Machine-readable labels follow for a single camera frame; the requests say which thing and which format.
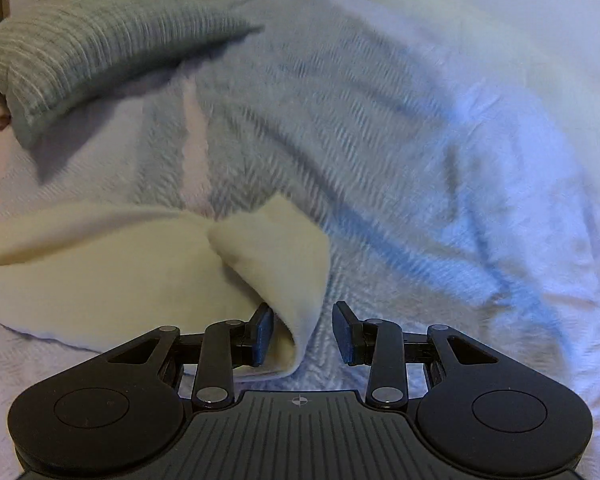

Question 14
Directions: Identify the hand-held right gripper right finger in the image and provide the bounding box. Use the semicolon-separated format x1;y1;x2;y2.
332;302;499;409

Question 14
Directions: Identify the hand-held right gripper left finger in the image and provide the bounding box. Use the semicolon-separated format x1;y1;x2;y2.
108;302;275;411

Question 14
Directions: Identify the cream garment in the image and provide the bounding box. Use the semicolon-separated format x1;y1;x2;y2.
0;194;332;382

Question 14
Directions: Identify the grey fluffy blanket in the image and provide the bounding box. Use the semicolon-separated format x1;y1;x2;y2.
32;0;600;441

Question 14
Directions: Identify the pink bed sheet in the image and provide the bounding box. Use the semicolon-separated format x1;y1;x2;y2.
0;82;216;461

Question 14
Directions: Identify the grey striped pillow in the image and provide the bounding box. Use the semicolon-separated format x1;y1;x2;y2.
0;0;266;150

